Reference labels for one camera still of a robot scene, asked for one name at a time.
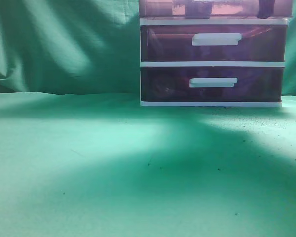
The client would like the purple translucent drawer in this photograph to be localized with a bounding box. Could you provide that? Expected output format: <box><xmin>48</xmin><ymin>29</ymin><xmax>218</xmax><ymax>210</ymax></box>
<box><xmin>141</xmin><ymin>25</ymin><xmax>287</xmax><ymax>62</ymax></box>
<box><xmin>139</xmin><ymin>0</ymin><xmax>293</xmax><ymax>19</ymax></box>
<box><xmin>141</xmin><ymin>67</ymin><xmax>284</xmax><ymax>102</ymax></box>

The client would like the green cloth backdrop and cover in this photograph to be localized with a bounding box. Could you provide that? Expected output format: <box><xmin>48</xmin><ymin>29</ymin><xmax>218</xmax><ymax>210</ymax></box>
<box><xmin>0</xmin><ymin>0</ymin><xmax>296</xmax><ymax>237</ymax></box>

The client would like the white plastic drawer cabinet frame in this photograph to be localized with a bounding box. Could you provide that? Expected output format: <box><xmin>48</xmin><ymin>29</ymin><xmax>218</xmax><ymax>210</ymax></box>
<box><xmin>140</xmin><ymin>18</ymin><xmax>288</xmax><ymax>107</ymax></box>

